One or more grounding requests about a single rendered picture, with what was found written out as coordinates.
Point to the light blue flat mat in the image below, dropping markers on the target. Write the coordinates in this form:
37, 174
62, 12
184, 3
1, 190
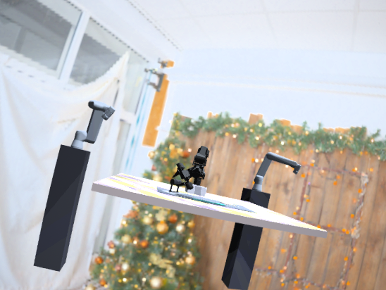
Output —
190, 196

